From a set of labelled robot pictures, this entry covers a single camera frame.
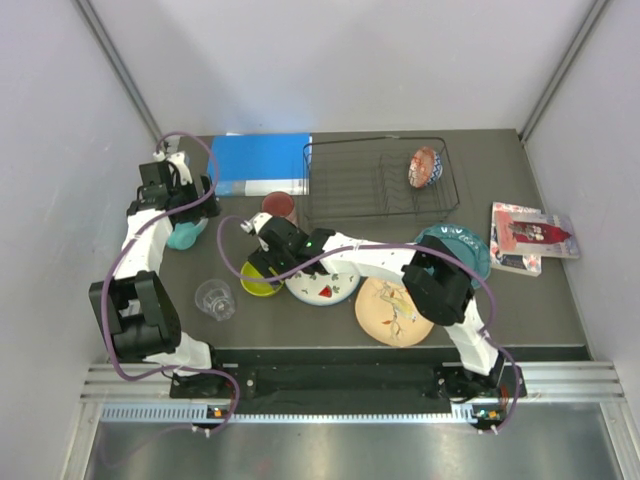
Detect lime green bowl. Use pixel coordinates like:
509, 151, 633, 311
240, 261, 284, 298

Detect red translucent mug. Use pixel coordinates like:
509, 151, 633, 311
261, 191, 298, 225

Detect white watermelon plate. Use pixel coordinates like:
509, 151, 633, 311
285, 271, 361, 307

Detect peach bird plate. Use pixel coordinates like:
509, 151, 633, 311
355, 278, 434, 348

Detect orange blue patterned bowl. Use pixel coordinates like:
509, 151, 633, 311
408, 147, 443, 189

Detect teal embossed plate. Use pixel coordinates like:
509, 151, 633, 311
414, 224, 491, 281

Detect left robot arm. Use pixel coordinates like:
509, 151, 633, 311
89, 152, 227, 397

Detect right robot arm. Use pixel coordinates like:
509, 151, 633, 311
241, 212, 505, 396

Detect teal cat-ear headphones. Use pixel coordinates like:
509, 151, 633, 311
167, 218, 208, 251

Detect clear plastic cup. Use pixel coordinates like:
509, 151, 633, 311
194, 279, 236, 321

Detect blue folder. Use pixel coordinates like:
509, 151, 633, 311
207, 132, 312, 197

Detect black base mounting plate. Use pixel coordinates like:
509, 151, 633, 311
168, 362, 525, 401

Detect red illustrated book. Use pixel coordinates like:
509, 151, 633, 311
492, 202, 580, 259

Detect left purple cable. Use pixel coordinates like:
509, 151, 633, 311
99, 130, 242, 435

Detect purple cable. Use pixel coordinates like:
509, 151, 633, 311
99, 130, 242, 435
217, 214, 524, 435

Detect grey wire dish rack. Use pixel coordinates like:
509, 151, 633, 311
299, 134, 460, 226

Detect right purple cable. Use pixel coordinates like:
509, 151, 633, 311
217, 214, 524, 435

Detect aluminium front rail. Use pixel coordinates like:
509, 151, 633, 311
80, 362, 625, 428

